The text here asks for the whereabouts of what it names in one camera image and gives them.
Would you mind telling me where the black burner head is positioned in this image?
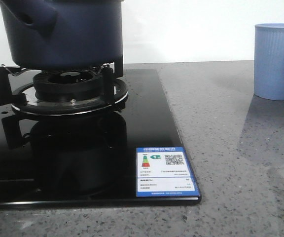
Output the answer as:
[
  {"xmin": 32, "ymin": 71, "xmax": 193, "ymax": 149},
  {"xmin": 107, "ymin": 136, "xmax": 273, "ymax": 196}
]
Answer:
[{"xmin": 33, "ymin": 72, "xmax": 103, "ymax": 102}]

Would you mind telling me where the light blue ribbed cup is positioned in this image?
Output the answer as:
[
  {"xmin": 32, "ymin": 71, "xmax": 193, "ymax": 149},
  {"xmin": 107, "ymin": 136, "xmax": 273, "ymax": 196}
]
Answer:
[{"xmin": 254, "ymin": 23, "xmax": 284, "ymax": 101}]

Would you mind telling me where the dark blue cooking pot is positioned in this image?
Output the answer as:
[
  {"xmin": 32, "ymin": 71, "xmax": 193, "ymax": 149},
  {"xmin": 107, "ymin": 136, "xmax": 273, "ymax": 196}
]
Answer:
[{"xmin": 0, "ymin": 0, "xmax": 123, "ymax": 70}]

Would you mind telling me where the black pot support grate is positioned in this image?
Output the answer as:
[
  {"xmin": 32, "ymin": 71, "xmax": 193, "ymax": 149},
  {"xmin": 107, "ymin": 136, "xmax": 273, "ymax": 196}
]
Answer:
[{"xmin": 0, "ymin": 64, "xmax": 128, "ymax": 117}]

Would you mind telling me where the black glass gas stove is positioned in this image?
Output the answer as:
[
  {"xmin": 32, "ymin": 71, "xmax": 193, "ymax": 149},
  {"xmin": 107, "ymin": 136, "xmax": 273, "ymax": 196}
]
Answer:
[{"xmin": 0, "ymin": 69, "xmax": 201, "ymax": 209}]

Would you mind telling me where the blue energy label sticker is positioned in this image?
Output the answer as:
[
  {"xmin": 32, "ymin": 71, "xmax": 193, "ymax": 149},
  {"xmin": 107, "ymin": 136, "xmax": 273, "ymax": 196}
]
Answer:
[{"xmin": 136, "ymin": 147, "xmax": 200, "ymax": 199}]

